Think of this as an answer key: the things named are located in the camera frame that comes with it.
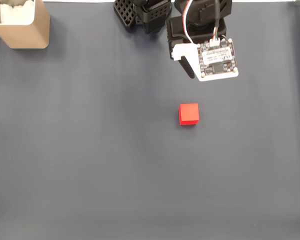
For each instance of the red cube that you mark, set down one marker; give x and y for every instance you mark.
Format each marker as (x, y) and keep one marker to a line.
(189, 113)

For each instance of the beige box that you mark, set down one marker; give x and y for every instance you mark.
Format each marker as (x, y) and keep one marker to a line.
(27, 35)

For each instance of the dark grey mat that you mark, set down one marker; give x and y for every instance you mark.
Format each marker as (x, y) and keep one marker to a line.
(115, 162)

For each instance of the white padding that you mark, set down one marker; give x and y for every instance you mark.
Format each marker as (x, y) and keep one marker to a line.
(16, 13)

